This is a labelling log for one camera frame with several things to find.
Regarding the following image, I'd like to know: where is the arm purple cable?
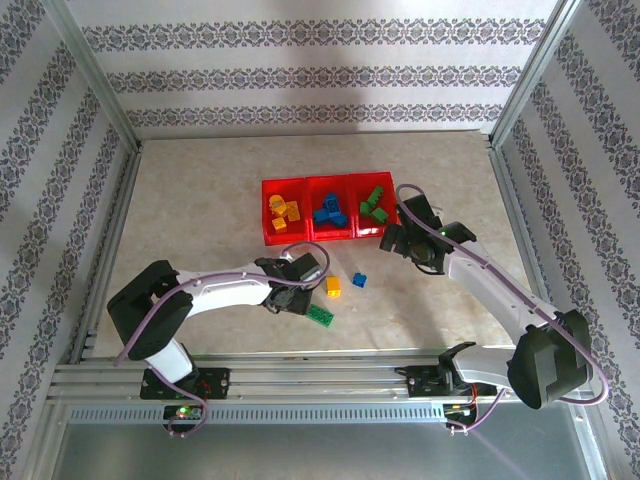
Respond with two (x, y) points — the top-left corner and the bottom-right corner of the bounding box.
(394, 183), (611, 435)
(113, 241), (331, 439)

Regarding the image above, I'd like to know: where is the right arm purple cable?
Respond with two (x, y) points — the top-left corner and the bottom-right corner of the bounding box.
(394, 183), (611, 435)

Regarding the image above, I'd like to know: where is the long green lego brick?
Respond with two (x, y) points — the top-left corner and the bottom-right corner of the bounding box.
(306, 303), (336, 329)

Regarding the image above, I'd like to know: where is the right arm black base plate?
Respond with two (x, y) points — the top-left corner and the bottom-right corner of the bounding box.
(405, 363), (497, 400)

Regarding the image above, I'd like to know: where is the aluminium side rail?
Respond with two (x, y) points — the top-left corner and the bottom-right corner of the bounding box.
(487, 134), (584, 361)
(69, 142), (146, 364)

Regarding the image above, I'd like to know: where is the aluminium mounting rail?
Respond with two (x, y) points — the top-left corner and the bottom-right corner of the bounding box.
(49, 352), (587, 404)

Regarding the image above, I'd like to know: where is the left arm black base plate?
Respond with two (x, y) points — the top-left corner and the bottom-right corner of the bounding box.
(141, 367), (232, 401)

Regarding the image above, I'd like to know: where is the grey slotted cable duct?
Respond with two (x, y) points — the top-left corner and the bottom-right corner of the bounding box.
(69, 403), (447, 426)

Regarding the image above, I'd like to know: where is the aluminium frame post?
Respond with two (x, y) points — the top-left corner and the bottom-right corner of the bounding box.
(42, 0), (146, 151)
(482, 0), (591, 149)

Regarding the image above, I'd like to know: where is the left controller board with LED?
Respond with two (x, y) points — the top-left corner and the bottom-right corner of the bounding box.
(163, 403), (205, 422)

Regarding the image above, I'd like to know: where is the grey metal panel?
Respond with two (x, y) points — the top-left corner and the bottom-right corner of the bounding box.
(47, 399), (609, 480)

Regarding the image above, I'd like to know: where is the red plastic bin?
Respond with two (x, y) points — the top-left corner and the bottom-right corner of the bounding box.
(261, 177), (311, 247)
(305, 174), (357, 242)
(349, 171), (401, 239)

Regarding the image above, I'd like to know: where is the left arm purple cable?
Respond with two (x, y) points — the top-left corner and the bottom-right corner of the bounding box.
(113, 241), (331, 439)

